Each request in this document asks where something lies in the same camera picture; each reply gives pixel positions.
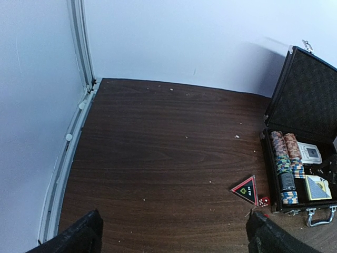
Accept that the blue yellow card deck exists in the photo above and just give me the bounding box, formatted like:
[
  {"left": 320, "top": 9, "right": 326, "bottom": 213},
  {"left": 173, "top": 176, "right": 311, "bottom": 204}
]
[{"left": 305, "top": 175, "right": 332, "bottom": 201}]

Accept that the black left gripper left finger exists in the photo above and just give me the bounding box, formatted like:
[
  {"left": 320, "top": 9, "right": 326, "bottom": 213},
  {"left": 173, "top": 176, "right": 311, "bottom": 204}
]
[{"left": 29, "top": 209, "right": 103, "bottom": 253}]

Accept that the white card deck box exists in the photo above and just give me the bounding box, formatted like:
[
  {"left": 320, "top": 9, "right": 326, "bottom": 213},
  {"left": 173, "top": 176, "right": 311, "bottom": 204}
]
[{"left": 298, "top": 142, "right": 322, "bottom": 164}]

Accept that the black poker set case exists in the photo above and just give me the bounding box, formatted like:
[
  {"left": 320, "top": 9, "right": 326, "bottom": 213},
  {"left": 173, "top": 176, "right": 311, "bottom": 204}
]
[{"left": 260, "top": 41, "right": 336, "bottom": 227}]

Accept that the left row of poker chips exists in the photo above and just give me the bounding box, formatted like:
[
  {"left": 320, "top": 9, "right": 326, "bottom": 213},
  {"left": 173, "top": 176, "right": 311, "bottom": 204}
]
[{"left": 270, "top": 131, "right": 299, "bottom": 205}]

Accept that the triangular all-in button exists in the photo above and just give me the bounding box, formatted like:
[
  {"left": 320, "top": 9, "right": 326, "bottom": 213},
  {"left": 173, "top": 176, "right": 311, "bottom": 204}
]
[{"left": 230, "top": 175, "right": 258, "bottom": 206}]

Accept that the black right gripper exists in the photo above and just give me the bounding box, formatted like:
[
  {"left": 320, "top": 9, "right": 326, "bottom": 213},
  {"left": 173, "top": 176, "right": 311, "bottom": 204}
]
[{"left": 314, "top": 138, "right": 336, "bottom": 184}]

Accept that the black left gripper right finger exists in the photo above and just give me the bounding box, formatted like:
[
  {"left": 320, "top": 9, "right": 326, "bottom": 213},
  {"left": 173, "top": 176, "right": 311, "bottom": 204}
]
[{"left": 246, "top": 211, "right": 318, "bottom": 253}]

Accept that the right row of poker chips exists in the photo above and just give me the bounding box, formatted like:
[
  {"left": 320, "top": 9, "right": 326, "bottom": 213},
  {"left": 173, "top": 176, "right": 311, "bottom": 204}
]
[{"left": 284, "top": 133, "right": 305, "bottom": 179}]

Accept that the row of poker chips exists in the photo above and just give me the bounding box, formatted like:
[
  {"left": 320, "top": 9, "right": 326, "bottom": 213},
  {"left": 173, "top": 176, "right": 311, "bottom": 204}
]
[
  {"left": 270, "top": 131, "right": 299, "bottom": 205},
  {"left": 284, "top": 133, "right": 305, "bottom": 179}
]

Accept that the left aluminium frame post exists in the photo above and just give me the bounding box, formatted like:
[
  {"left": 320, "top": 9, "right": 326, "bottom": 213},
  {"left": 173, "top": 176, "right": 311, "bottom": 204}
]
[{"left": 36, "top": 1, "right": 96, "bottom": 246}]

